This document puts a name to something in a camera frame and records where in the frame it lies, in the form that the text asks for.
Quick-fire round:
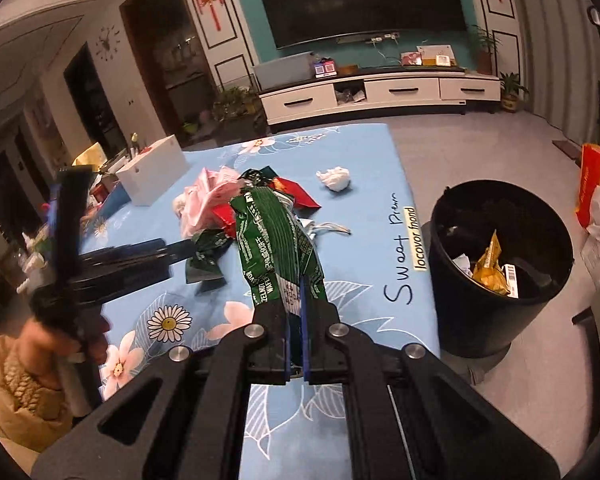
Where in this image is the green snack wrapper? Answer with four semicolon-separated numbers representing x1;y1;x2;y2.
230;186;326;316

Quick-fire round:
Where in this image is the white blue carton box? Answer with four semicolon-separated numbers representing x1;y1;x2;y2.
503;263;519;299

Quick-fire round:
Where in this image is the beige knitted sleeve forearm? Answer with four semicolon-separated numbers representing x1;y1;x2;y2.
0;336;72;453

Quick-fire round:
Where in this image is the black trash bin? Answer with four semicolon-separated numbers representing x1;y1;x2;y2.
429;180;573;359

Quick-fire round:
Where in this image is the person's left hand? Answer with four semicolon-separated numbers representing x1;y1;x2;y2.
17;309;112;391

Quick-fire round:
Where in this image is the pink plastic bag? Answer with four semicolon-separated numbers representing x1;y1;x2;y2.
172;166;244;238

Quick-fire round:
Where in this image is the white storage box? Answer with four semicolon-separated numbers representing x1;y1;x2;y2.
116;136;189;206

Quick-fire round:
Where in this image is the red foil wrapper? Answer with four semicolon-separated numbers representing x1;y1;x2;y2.
270;177;321;209

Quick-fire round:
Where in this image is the blue floral table cloth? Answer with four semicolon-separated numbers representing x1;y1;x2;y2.
95;125;439;479

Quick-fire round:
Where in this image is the gold snack wrapper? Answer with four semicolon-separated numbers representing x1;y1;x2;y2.
471;232;509;296

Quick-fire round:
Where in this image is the crumpled white tissue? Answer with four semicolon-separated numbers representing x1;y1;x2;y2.
315;167;351;193

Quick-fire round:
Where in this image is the grey storage bin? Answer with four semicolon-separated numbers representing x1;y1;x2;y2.
253;52;314;91

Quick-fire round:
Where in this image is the white tv cabinet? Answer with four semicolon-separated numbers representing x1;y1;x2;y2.
260;70;501;127

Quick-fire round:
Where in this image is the red yellow shopping bag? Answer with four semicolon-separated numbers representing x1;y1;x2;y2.
576;143;600;228

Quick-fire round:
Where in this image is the potted plant by cabinet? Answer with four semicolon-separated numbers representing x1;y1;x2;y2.
469;25;498;75

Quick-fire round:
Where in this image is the grey curtain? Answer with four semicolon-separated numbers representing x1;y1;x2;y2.
515;0;600;144

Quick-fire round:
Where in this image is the wall clock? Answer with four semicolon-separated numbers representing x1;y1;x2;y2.
96;25;120;62

